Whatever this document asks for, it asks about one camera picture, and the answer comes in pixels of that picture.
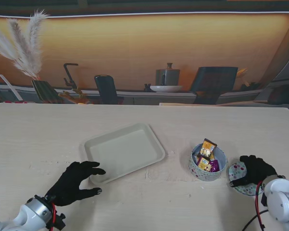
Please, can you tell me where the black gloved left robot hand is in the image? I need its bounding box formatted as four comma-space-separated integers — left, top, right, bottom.
45, 161, 106, 207

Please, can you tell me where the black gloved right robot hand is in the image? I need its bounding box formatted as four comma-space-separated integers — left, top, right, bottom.
229, 155, 279, 188

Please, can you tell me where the round polka dot box lid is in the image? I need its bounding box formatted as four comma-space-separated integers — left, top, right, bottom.
227, 161, 264, 197

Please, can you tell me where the purple cookie packet with picture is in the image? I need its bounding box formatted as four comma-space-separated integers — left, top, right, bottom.
197, 155, 219, 173

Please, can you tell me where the dark brown cookie packet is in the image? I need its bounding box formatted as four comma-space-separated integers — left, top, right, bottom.
199, 138, 218, 158

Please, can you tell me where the round polka dot cookie box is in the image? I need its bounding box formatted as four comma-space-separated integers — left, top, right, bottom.
188, 143, 228, 181

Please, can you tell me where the beige rectangular tray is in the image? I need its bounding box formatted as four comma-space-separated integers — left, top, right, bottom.
83, 122, 166, 185

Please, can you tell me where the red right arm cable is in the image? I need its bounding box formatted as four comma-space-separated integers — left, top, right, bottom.
254, 180, 264, 227

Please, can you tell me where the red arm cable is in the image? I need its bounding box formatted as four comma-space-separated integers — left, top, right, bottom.
48, 203, 57, 231
254, 180, 264, 227

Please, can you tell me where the red left arm cable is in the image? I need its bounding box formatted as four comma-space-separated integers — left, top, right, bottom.
48, 203, 57, 231

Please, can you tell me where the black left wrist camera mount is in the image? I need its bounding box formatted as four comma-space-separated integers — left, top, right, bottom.
52, 213, 66, 231

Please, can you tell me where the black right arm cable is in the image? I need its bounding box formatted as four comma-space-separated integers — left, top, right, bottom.
242, 209, 270, 231

